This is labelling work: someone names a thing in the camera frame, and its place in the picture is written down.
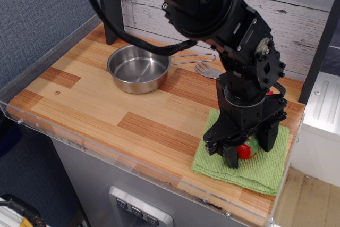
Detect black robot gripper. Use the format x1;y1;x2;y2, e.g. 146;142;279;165
203;88;287;169

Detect red toy tomato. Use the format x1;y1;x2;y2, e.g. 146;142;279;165
236;135;259;159

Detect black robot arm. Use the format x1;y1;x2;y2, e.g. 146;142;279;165
163;0;287;168

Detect green folded cloth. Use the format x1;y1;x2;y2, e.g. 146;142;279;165
191;125;290;196

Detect white ribbed appliance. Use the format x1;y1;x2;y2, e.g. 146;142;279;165
291;72;339;187

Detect small steel saucepan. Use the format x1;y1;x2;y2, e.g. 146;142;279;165
107;45;216;94

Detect silver cabinet with dispenser panel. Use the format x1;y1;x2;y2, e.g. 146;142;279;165
53;139;268;226

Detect yellow object at corner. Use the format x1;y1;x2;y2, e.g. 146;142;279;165
19;217;33;227

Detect fork with red handle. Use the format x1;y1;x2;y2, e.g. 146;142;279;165
194;62;262;93

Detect dark right vertical post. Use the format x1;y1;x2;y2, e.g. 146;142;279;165
299;0;339;104

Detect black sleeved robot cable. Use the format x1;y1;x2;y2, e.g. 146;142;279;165
79;0;199;57

